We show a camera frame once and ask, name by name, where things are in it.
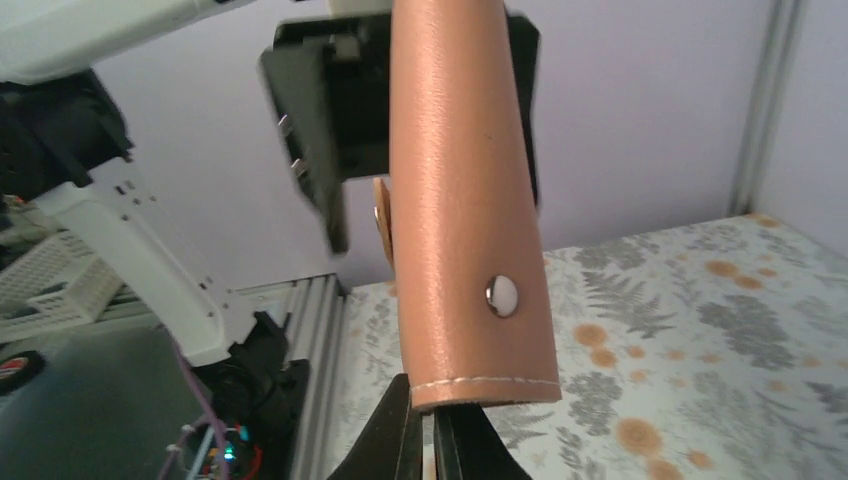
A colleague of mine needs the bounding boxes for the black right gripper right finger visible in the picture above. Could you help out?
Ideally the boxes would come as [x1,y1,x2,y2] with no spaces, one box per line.
[434,404,531,480]

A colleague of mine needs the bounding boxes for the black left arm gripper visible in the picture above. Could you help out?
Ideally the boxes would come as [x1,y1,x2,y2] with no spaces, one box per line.
[258,11,541,256]

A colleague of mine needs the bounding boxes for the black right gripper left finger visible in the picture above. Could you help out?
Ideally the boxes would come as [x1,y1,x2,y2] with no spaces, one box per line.
[328,374,423,480]

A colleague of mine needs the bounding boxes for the pink leather card holder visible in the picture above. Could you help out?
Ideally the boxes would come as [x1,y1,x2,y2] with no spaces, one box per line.
[389,1,561,409]

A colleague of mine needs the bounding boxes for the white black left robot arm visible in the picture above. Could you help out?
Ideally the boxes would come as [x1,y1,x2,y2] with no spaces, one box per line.
[1,1,395,479]

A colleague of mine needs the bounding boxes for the white plastic basket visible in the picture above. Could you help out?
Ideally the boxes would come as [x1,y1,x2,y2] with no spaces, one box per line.
[1,231,123,343]

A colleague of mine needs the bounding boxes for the aluminium frame post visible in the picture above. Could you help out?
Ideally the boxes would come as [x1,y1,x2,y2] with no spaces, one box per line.
[727,0,808,216]

